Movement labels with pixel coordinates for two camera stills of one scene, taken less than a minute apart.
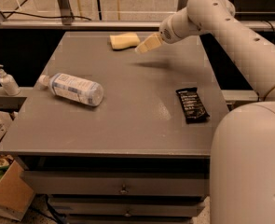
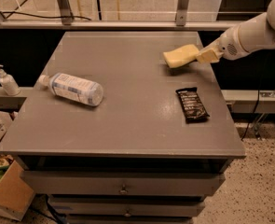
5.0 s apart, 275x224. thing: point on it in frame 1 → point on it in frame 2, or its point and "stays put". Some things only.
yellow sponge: [119, 41] → [179, 57]
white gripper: [169, 34] → [229, 48]
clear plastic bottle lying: [73, 89] stays put
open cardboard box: [8, 194] stays put
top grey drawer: [118, 183] stays put
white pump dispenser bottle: [7, 81] stays put
